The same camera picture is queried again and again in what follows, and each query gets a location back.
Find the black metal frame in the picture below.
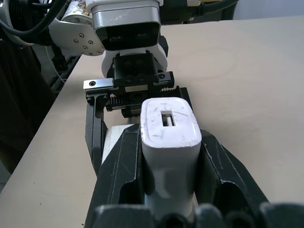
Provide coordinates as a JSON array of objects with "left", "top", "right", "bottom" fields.
[{"left": 48, "top": 44, "right": 83, "bottom": 96}]

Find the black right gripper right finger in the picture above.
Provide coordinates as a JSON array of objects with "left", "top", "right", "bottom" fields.
[{"left": 194, "top": 129, "right": 271, "bottom": 208}]

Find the silver robot body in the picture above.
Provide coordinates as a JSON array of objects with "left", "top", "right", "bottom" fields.
[{"left": 0, "top": 0, "right": 36, "bottom": 46}]

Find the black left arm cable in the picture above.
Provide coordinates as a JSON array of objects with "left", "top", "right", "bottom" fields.
[{"left": 0, "top": 0, "right": 73, "bottom": 46}]

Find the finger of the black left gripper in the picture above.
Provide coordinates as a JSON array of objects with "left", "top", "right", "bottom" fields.
[
  {"left": 177, "top": 86, "right": 199, "bottom": 131},
  {"left": 85, "top": 94, "right": 109, "bottom": 172}
]

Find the white charger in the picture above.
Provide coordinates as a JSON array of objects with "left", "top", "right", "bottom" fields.
[{"left": 139, "top": 97, "right": 203, "bottom": 222}]

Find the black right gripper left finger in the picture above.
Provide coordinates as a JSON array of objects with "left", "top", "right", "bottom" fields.
[{"left": 91, "top": 123, "right": 146, "bottom": 210}]

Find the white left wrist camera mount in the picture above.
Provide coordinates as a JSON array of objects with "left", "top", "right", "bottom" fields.
[{"left": 85, "top": 0, "right": 170, "bottom": 77}]

